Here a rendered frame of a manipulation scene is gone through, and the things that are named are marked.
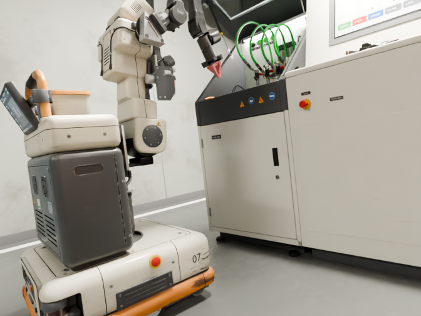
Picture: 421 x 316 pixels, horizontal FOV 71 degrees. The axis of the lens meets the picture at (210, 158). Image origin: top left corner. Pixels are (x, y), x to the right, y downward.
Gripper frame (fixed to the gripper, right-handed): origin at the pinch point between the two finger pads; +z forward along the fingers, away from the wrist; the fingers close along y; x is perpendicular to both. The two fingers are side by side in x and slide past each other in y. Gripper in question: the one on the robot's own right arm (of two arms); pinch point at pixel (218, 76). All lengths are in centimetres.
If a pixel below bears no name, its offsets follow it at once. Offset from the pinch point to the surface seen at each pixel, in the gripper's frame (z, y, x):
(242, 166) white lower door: 55, 16, -1
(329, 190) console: 69, -36, -1
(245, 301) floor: 81, -24, 61
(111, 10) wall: -94, 203, -84
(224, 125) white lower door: 31.1, 26.2, -11.3
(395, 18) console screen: 12, -60, -60
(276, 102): 25.9, -12.1, -18.5
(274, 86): 18.3, -11.4, -22.1
